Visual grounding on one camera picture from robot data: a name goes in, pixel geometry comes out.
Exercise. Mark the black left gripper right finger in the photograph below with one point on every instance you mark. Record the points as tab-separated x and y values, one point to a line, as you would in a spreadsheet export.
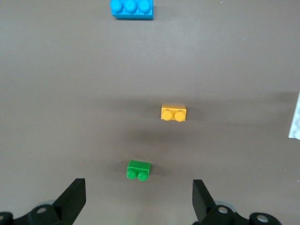
204	206

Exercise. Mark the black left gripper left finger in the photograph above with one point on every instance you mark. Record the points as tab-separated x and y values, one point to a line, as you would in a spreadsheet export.
70	204

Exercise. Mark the yellow two-stud block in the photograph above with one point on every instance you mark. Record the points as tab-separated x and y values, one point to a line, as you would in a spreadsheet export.
173	109

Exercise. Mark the white studded base plate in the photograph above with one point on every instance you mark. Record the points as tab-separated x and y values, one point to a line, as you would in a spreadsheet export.
295	126

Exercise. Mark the green two-stud block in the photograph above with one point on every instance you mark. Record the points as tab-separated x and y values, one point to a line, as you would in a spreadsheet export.
138	166

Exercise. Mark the blue three-stud block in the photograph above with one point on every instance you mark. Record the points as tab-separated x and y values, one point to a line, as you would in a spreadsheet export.
131	15

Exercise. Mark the brown table cover sheet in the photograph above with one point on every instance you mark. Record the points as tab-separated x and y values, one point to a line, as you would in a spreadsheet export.
70	82

